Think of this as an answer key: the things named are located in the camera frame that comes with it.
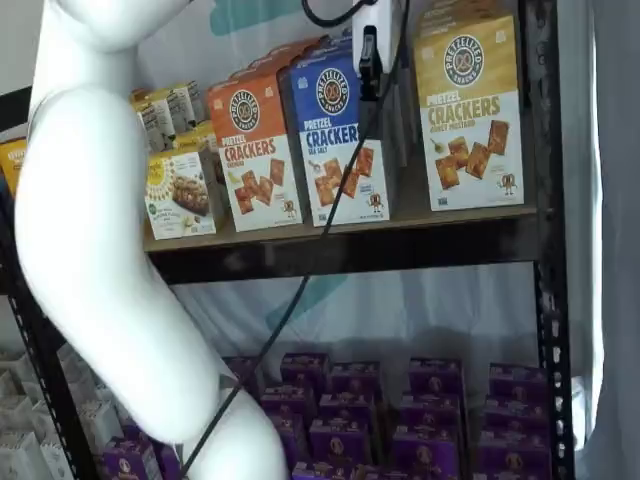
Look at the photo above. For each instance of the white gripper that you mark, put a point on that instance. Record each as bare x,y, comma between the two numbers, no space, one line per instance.
387,30

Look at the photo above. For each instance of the yellow white honey mustard crackers box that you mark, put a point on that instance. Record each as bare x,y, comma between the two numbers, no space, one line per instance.
450,12
470,150

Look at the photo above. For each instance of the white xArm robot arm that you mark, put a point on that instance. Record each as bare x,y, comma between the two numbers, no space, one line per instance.
85,200

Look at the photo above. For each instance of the blue sea salt crackers box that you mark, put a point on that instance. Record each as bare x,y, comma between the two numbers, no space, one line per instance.
305,115
320,50

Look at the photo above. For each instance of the orange cheddar crackers box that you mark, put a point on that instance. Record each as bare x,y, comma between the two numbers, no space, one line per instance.
300,44
250,150
270,60

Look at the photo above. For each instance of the black metal shelf rack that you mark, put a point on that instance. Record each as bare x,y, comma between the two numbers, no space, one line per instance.
350,255

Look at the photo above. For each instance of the Simple Mills almond bars box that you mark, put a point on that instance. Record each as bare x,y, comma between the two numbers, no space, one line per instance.
204,127
192,142
175,200

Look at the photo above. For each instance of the purple Annie's box teal band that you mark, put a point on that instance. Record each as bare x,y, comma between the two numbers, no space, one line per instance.
515,415
520,380
510,455

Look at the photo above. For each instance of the yellow snack box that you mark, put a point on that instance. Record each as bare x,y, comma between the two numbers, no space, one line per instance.
12,165

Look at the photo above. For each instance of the plain white side curtain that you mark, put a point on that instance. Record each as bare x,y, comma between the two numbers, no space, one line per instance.
610,200

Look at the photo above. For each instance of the white paper package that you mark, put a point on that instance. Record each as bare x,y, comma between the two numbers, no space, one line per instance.
50,465
22,457
105,422
15,412

